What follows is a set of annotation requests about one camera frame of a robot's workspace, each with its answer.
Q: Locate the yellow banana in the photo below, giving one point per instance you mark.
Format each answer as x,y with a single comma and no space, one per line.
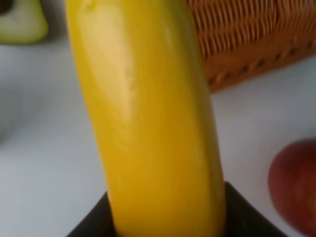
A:
145,90

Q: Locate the red apple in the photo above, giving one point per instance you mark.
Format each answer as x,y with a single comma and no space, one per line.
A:
292,185

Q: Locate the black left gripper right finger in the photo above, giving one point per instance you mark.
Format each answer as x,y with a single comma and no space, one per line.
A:
243,220

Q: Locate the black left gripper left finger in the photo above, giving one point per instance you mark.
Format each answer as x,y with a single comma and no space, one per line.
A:
98,222

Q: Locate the halved avocado with pit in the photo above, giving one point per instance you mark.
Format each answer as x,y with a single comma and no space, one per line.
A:
22,22

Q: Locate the orange wicker basket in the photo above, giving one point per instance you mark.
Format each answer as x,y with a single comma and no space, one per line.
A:
240,39

